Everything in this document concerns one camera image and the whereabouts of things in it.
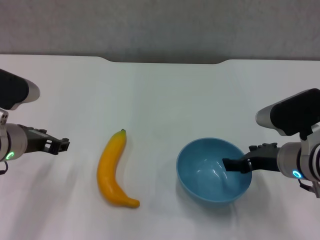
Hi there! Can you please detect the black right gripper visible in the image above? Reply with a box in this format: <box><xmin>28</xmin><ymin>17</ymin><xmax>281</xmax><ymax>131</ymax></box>
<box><xmin>221</xmin><ymin>142</ymin><xmax>281</xmax><ymax>175</ymax></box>

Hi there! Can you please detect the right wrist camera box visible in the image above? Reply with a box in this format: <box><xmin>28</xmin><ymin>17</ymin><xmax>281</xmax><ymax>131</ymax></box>
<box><xmin>255</xmin><ymin>88</ymin><xmax>320</xmax><ymax>137</ymax></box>

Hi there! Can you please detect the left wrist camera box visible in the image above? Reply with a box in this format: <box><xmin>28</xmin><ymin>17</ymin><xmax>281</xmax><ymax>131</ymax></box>
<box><xmin>0</xmin><ymin>69</ymin><xmax>41</xmax><ymax>111</ymax></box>

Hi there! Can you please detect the silver camera bracket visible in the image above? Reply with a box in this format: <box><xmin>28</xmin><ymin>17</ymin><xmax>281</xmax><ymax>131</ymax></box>
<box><xmin>299</xmin><ymin>122</ymin><xmax>320</xmax><ymax>144</ymax></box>
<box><xmin>0</xmin><ymin>108</ymin><xmax>10</xmax><ymax>130</ymax></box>

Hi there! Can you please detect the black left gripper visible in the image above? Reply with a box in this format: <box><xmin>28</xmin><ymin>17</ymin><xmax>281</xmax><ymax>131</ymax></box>
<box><xmin>24</xmin><ymin>126</ymin><xmax>71</xmax><ymax>156</ymax></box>

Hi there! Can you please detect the right arm cable plug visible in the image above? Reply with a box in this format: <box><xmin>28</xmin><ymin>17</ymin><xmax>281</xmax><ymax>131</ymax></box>
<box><xmin>298</xmin><ymin>178</ymin><xmax>320</xmax><ymax>199</ymax></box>

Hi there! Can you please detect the silver right camera bracket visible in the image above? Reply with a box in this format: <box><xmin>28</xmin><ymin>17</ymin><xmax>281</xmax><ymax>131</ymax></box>
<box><xmin>299</xmin><ymin>122</ymin><xmax>320</xmax><ymax>144</ymax></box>

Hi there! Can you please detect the silver left camera bracket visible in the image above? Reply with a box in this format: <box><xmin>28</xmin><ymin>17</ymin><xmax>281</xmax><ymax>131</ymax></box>
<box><xmin>0</xmin><ymin>108</ymin><xmax>10</xmax><ymax>130</ymax></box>

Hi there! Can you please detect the blue plastic bowl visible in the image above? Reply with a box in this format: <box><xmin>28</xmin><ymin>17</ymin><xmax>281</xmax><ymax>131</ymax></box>
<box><xmin>176</xmin><ymin>137</ymin><xmax>253</xmax><ymax>207</ymax></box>

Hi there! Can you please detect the yellow banana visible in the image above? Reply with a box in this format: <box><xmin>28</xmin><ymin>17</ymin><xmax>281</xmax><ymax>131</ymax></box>
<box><xmin>96</xmin><ymin>128</ymin><xmax>141</xmax><ymax>208</ymax></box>

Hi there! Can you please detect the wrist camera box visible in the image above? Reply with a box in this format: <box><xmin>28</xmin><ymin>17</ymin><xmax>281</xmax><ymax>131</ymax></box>
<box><xmin>0</xmin><ymin>69</ymin><xmax>41</xmax><ymax>111</ymax></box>
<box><xmin>255</xmin><ymin>88</ymin><xmax>320</xmax><ymax>137</ymax></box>

